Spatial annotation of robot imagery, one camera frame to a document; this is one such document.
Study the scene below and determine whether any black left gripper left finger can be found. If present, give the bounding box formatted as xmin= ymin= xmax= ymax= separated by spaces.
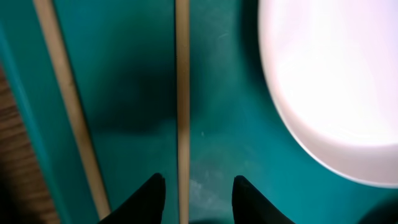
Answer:
xmin=98 ymin=173 xmax=166 ymax=224

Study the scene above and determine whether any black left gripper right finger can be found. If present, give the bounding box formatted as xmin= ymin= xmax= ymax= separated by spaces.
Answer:
xmin=232 ymin=175 xmax=294 ymax=224

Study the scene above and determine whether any wooden chopstick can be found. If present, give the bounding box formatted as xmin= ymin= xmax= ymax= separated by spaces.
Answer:
xmin=33 ymin=0 xmax=111 ymax=220
xmin=175 ymin=0 xmax=190 ymax=224

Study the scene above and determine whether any teal plastic tray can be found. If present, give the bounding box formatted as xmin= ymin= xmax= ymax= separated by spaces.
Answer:
xmin=1 ymin=1 xmax=397 ymax=223

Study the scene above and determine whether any large white plate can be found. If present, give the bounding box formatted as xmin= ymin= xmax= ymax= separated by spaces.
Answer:
xmin=258 ymin=0 xmax=397 ymax=188

